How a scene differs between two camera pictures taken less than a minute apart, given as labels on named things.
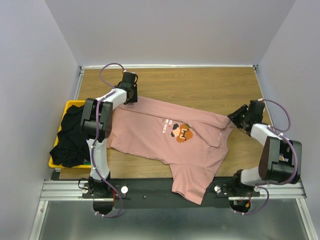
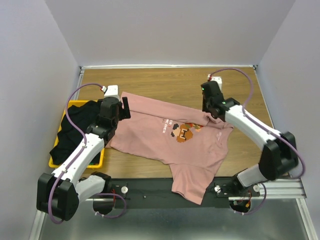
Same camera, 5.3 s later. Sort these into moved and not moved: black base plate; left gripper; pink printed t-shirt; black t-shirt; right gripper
Moved: left gripper; right gripper
Not moved: black base plate; pink printed t-shirt; black t-shirt
